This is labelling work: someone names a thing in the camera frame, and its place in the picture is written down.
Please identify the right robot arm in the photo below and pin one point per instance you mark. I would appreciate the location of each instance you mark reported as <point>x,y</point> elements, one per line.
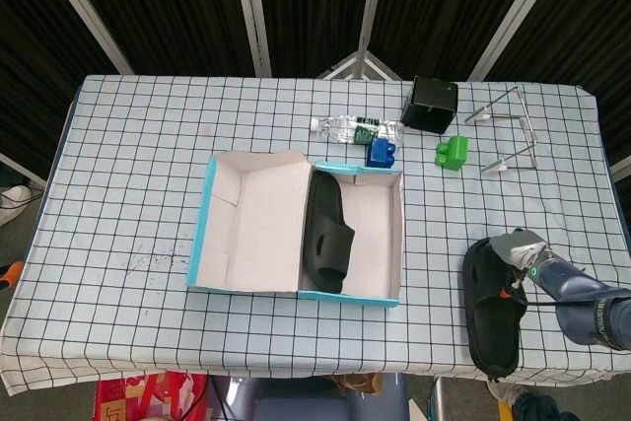
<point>581,302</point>

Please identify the dark blue chair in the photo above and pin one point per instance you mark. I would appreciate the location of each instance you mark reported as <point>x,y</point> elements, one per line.
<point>305,401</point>

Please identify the dark folding screen white frames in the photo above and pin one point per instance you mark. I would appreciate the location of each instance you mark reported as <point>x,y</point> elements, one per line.
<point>172,2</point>

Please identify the black rubber slipper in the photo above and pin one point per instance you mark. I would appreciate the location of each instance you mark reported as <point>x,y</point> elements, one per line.
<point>493,332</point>
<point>325,233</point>

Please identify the brown paper bag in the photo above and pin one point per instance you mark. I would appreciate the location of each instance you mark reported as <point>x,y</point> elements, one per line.
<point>357,382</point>

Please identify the orange black object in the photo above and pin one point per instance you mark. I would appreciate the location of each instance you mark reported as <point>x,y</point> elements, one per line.
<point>10,275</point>

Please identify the light blue cardboard shoe box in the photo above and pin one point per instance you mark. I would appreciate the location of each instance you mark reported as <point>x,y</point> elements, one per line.
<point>266,224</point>

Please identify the blue toy block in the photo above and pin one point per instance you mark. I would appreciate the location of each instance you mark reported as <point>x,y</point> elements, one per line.
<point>380,152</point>

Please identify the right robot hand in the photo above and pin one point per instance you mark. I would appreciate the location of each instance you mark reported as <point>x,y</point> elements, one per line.
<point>520,248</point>

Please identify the black cube box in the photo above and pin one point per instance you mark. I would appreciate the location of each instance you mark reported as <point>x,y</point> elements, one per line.
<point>431,108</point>

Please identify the red plastic snack bag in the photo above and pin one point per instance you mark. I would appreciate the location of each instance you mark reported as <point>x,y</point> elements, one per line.
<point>148,396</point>

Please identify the green toy block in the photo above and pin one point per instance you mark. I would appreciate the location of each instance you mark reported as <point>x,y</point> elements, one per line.
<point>453,152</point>

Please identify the white black checkered tablecloth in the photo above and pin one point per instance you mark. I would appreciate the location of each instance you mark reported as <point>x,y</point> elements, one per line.
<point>123,194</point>

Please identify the clear plastic water bottle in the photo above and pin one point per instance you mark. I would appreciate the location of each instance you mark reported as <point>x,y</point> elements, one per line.
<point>340,127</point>

